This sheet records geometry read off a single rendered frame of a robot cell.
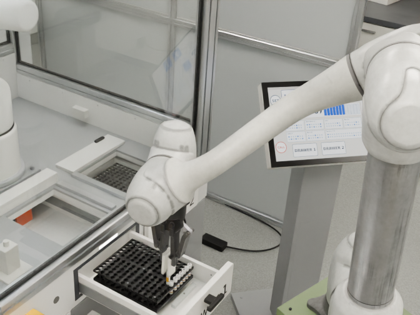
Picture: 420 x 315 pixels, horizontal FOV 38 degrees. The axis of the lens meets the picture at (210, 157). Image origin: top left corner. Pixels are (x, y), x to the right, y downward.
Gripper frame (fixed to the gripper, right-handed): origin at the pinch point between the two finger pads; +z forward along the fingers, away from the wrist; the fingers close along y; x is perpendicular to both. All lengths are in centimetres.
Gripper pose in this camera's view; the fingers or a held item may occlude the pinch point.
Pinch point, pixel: (169, 262)
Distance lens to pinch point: 164.0
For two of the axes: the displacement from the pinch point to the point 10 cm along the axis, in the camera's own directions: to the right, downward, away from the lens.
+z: -0.7, 8.6, 5.1
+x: -5.3, 4.0, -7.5
